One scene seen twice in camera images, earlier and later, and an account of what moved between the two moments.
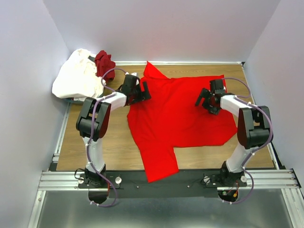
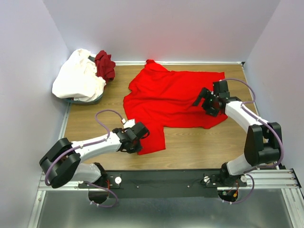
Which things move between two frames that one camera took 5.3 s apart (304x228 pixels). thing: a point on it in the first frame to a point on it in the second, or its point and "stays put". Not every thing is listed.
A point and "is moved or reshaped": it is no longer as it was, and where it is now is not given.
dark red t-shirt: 104,63 stays put
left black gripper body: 137,96 to 136,148
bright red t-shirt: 171,118 is moved or reshaped
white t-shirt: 78,79 stays put
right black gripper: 204,93 stays put
